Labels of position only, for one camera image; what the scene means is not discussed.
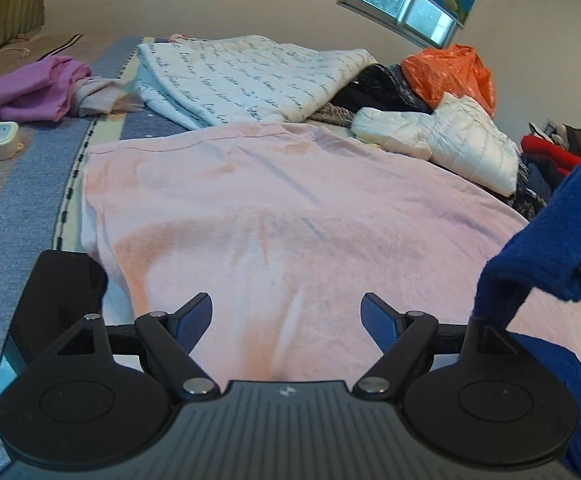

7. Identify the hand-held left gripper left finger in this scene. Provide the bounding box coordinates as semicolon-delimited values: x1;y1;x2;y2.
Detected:
33;292;220;401

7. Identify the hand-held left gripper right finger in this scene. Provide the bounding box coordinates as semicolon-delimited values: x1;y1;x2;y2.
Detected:
353;292;541;400

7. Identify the blue sweater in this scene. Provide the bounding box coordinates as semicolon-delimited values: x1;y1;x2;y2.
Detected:
471;156;581;477

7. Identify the dark clothes pile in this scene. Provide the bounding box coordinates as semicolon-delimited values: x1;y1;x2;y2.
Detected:
309;62;436;129

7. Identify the black glossy device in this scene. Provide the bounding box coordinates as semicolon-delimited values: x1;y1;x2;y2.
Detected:
0;249;109;404

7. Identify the pink bed sheet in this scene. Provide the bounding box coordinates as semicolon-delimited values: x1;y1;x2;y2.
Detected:
79;122;581;397

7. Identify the leopard patterned cloth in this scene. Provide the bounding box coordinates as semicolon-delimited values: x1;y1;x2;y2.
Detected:
510;157;551;222

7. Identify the white puffer jacket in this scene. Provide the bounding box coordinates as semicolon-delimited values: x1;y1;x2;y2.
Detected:
351;92;521;199

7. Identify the blue striped mattress cover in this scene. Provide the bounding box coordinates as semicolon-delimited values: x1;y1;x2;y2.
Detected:
0;35;144;480

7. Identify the black jacket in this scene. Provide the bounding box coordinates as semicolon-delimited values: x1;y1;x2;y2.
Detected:
523;156;581;201

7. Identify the pale beige cloth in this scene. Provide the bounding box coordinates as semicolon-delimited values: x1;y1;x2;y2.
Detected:
73;76;144;119

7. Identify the red garment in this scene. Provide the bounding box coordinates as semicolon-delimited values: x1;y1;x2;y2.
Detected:
520;134;581;172

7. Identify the white script-print quilt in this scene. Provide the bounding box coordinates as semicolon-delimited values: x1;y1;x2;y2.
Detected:
134;35;379;131

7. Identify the orange plastic bag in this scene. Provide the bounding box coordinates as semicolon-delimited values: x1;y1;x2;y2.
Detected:
400;44;497;119

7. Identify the purple cloth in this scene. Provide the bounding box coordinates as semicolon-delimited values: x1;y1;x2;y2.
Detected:
0;55;94;123

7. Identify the white cable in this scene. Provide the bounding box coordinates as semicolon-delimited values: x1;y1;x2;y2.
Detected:
0;46;32;68

